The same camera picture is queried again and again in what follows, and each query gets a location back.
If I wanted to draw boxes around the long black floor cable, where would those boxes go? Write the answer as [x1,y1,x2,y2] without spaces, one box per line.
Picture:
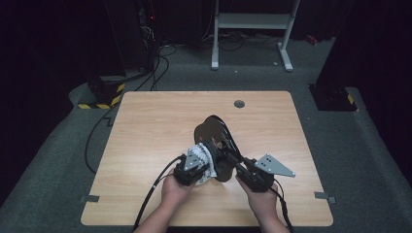
[84,45,179,175]

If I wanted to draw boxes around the right hand-held gripper black cable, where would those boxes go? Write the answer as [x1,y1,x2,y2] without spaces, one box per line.
[268,186,294,233]

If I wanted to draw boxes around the person's left hand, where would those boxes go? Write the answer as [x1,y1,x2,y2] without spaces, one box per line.
[160,176,196,212]

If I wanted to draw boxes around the hand-held gripper black cable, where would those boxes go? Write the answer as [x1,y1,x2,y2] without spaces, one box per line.
[268,186,294,233]
[131,154,188,233]

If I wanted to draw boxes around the black floral tray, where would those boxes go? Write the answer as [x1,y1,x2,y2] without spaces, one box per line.
[193,115,243,183]

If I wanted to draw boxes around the black equipment rack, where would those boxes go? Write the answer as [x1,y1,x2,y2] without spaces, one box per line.
[135,0,160,73]

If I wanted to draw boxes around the white metal stand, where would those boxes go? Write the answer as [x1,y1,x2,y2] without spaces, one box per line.
[211,0,300,73]

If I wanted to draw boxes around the white grey patterned cloth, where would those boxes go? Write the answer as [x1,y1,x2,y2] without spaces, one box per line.
[187,142,218,186]

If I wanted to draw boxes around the left hand-held gripper black cable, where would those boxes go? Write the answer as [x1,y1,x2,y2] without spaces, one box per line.
[131,154,188,233]

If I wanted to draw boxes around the black yellow striped base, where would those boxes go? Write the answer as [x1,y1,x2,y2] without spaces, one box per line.
[77,76,126,111]
[308,83,360,113]

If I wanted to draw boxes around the tangled black floor cables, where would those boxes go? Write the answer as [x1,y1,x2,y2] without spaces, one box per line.
[200,29,283,52]

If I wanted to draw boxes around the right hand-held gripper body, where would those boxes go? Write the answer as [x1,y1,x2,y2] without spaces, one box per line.
[236,153,296,193]

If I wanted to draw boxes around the grey tape piece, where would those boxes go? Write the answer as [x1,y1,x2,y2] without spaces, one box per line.
[80,194,101,204]
[314,191,337,204]

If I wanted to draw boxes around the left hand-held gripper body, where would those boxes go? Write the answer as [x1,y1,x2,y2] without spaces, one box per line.
[173,153,211,187]

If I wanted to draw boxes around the person's right hand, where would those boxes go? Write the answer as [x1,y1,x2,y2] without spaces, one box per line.
[236,177,280,221]

